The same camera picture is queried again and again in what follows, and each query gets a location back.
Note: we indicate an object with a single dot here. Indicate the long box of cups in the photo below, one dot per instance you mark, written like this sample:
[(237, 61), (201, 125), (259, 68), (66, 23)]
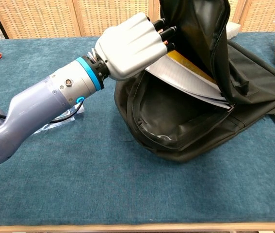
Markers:
[(233, 30)]

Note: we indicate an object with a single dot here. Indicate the wicker folding screen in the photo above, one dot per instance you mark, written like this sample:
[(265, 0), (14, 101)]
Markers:
[(42, 17)]

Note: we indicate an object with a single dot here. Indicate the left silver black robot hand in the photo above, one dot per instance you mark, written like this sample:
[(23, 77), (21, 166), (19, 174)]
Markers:
[(127, 46)]

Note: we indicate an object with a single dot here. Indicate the yellow white booklet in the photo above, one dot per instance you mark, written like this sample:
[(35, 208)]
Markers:
[(183, 80)]

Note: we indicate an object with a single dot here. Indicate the clear plastic water bottle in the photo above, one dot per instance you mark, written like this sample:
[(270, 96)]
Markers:
[(59, 123)]

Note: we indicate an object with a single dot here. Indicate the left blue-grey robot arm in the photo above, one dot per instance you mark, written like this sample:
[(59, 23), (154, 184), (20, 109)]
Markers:
[(37, 106)]

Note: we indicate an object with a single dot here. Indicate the black backpack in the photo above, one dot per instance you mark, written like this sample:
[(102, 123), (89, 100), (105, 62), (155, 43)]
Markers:
[(248, 80)]

